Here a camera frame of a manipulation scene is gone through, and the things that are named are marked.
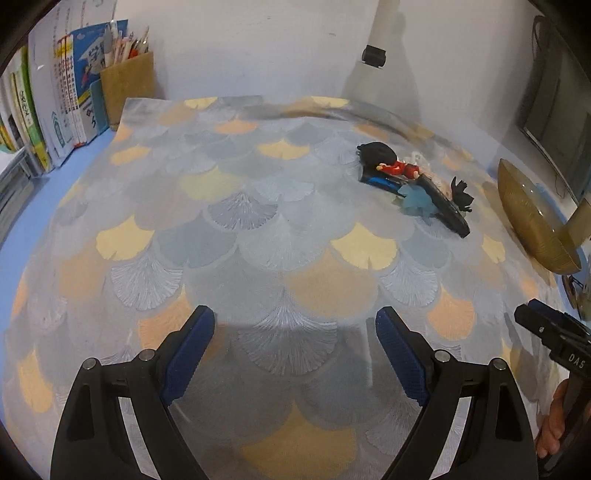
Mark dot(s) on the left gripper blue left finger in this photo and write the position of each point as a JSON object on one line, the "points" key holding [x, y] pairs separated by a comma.
{"points": [[181, 352]]}

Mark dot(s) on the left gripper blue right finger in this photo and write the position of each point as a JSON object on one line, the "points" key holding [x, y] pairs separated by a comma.
{"points": [[409, 353]]}

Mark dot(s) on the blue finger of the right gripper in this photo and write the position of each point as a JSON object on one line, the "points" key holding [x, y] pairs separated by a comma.
{"points": [[554, 337], [554, 316]]}

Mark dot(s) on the person's right hand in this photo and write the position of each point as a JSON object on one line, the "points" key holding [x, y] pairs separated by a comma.
{"points": [[553, 425]]}

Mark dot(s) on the amber ribbed glass bowl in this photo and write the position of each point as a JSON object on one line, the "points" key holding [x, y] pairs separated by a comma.
{"points": [[535, 221]]}

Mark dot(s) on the black long box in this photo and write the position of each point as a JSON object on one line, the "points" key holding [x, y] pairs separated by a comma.
{"points": [[448, 212]]}

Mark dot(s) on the black spiky figurine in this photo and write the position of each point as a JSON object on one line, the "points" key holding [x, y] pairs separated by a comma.
{"points": [[460, 197]]}

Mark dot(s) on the teal paper leaf cutout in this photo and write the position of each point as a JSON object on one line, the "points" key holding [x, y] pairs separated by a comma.
{"points": [[414, 201]]}

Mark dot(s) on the dark blue flat box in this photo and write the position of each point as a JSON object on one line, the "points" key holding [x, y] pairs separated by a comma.
{"points": [[383, 182]]}

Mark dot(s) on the ginkgo pattern table mat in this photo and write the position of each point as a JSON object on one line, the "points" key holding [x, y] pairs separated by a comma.
{"points": [[258, 212]]}

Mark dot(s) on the white plastic gear set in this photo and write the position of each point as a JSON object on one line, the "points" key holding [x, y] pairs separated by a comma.
{"points": [[420, 161]]}

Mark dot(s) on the red dressed doll figurine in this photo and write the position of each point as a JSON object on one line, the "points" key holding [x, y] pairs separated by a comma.
{"points": [[380, 157]]}

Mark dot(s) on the row of standing books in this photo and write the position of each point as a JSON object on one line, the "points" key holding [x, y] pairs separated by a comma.
{"points": [[51, 95]]}

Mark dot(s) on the cardboard pen holder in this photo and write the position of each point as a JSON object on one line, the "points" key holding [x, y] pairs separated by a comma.
{"points": [[133, 78]]}

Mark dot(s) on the black wall television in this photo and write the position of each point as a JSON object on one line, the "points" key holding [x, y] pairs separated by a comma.
{"points": [[555, 109]]}

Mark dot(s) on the white wall pipe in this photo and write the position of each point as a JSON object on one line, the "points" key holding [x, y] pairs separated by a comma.
{"points": [[368, 80]]}

